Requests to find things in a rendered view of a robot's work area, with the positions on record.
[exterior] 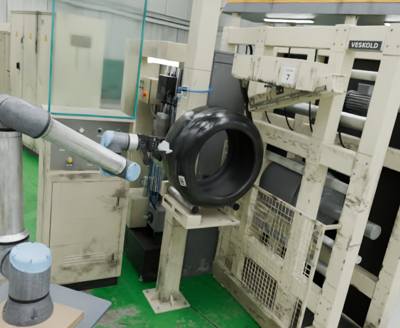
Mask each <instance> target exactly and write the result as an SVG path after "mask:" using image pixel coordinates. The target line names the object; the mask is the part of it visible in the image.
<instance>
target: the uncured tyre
mask: <svg viewBox="0 0 400 328"><path fill-rule="evenodd" d="M222 130H225V131H226V133H227V136H228V141H229V149H228V153H227V157H226V158H225V161H224V163H223V165H222V166H221V167H220V168H219V170H218V171H217V172H215V173H214V174H213V175H212V176H209V177H208V178H205V179H202V180H196V176H195V163H196V160H197V156H198V154H199V151H200V149H201V148H202V146H203V145H204V144H205V143H206V141H207V140H208V139H209V138H211V137H212V136H213V135H214V134H216V133H217V132H219V131H222ZM165 141H166V142H167V143H169V150H172V152H170V153H168V154H162V165H163V168H164V172H165V175H166V177H167V179H168V181H169V183H170V184H171V185H172V186H173V187H174V188H175V189H176V190H177V191H178V192H179V193H180V194H181V195H183V196H184V197H185V198H187V199H188V200H189V201H190V202H192V203H194V204H196V205H198V206H202V207H205V208H221V207H224V206H228V205H230V204H232V203H234V202H236V201H237V200H239V199H240V198H242V197H243V196H244V195H245V194H246V193H247V192H248V191H249V190H250V189H251V187H252V186H253V184H254V183H255V181H256V179H257V177H258V175H259V173H260V171H261V167H262V164H263V158H264V146H263V140H262V137H261V134H260V132H259V130H258V129H257V127H256V125H255V124H254V123H253V122H252V121H251V120H250V119H249V118H248V117H246V116H245V115H243V114H242V113H239V112H236V111H233V110H230V109H227V108H224V107H221V106H217V105H204V106H201V107H196V108H194V109H192V110H190V111H188V112H186V113H184V114H183V115H182V116H181V117H180V118H178V119H177V121H176V122H175V123H174V124H173V125H172V127H171V128H170V130H169V131H168V133H167V135H166V137H165ZM179 176H183V177H184V179H185V183H186V186H183V185H180V181H179Z"/></svg>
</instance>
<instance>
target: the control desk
mask: <svg viewBox="0 0 400 328"><path fill-rule="evenodd" d="M51 117H52V119H54V120H56V121H58V122H60V123H62V124H64V125H65V126H67V127H69V128H70V129H72V130H74V131H76V132H78V133H80V134H82V135H83V136H85V137H87V138H89V139H90V140H92V141H94V142H96V143H98V144H100V145H101V139H102V136H103V134H104V132H105V131H117V132H122V133H131V134H135V131H136V120H135V119H127V118H106V117H95V116H74V115H51ZM129 187H130V181H127V180H125V179H123V178H120V177H118V176H116V177H110V176H106V175H103V174H102V173H101V172H100V167H99V166H98V165H95V164H94V163H91V162H90V161H87V160H86V159H83V158H82V157H79V156H77V155H75V154H73V153H71V152H69V151H67V150H65V149H63V148H61V147H59V146H57V145H55V144H53V143H51V142H49V141H47V140H45V139H43V138H40V144H39V162H38V199H37V218H36V243H41V244H44V245H46V246H47V247H48V248H49V249H50V251H51V259H52V261H51V275H50V282H51V283H54V284H57V285H59V286H64V287H66V288H70V289H73V290H76V291H83V290H91V289H95V288H103V287H108V286H116V285H117V283H118V276H120V275H121V265H122V252H123V245H124V233H125V226H126V214H127V207H128V194H129Z"/></svg>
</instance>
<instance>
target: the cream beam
mask: <svg viewBox="0 0 400 328"><path fill-rule="evenodd" d="M284 66H286V67H293V68H296V70H295V74H294V79H293V83H292V84H290V83H283V82H281V78H282V75H283V69H284ZM335 68H336V66H334V65H330V64H323V63H319V62H313V61H306V60H302V59H288V58H281V57H267V56H259V55H245V54H237V53H235V56H234V60H233V68H232V72H231V77H235V78H239V79H245V80H249V81H256V82H260V83H266V84H270V85H276V86H281V87H287V88H291V89H298V90H306V91H310V92H314V90H315V88H316V84H317V79H318V77H321V76H324V75H328V74H332V73H334V72H335Z"/></svg>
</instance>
